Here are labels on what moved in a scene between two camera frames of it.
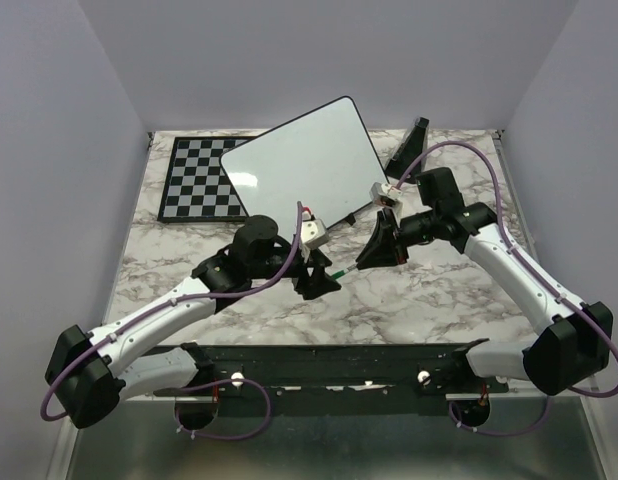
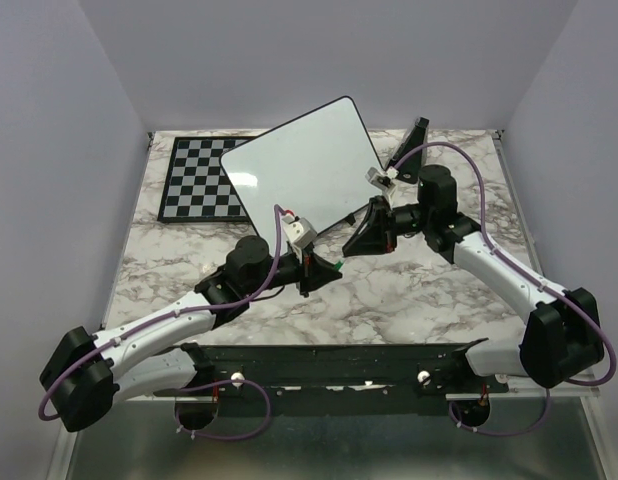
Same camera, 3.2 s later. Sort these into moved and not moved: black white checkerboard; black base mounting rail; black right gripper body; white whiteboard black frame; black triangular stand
Moved: black right gripper body
Not moved: white whiteboard black frame; black white checkerboard; black base mounting rail; black triangular stand
